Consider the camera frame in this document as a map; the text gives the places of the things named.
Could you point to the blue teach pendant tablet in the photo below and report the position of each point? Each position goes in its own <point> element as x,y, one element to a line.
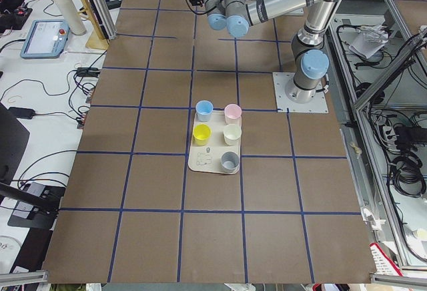
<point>45,40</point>

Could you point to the red white perforated object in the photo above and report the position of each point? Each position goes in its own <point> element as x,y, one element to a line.
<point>384,265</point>

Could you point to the pink cup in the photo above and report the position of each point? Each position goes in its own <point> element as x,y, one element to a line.
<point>233,114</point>

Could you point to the yellow cup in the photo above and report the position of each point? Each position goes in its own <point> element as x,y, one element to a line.
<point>201,134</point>

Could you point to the black power brick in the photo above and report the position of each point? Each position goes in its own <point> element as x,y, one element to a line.
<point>22,113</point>

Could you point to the cream plastic tray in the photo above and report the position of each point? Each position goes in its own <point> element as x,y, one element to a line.
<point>206,158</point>

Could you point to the grey cup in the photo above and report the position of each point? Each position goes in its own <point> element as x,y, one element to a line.
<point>230,162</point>

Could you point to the aluminium frame post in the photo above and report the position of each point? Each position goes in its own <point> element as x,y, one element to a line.
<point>104,19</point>

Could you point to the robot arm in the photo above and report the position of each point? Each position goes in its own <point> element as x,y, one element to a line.
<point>237,16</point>

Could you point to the white paper roll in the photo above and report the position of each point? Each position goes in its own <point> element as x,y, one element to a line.
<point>70,14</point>

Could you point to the crumpled white paper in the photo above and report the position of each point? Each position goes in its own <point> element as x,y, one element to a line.
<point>370,39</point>

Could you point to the blue cup on tray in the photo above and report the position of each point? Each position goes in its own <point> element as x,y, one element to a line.
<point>204,109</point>

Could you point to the cream white cup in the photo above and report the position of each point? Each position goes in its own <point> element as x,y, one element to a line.
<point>232,134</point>

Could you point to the wooden stand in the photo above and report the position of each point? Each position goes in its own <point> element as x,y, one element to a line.
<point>96,39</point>

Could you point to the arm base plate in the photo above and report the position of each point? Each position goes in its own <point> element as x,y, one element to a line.
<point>290,99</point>

